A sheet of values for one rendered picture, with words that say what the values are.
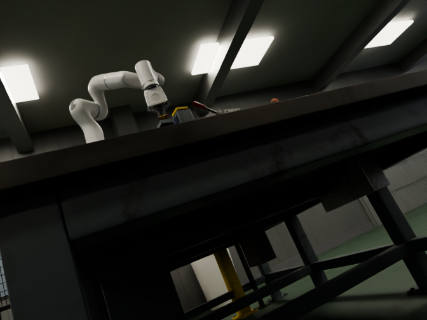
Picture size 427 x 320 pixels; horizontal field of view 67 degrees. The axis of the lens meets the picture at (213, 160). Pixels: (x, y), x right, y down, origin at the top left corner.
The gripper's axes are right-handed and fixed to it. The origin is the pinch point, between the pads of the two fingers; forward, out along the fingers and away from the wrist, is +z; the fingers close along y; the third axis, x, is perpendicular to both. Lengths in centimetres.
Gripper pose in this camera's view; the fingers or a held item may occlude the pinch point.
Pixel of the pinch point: (162, 115)
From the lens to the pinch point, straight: 162.6
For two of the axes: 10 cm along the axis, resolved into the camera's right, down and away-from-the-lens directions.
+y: 9.2, -3.4, 1.8
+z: 3.8, 8.8, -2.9
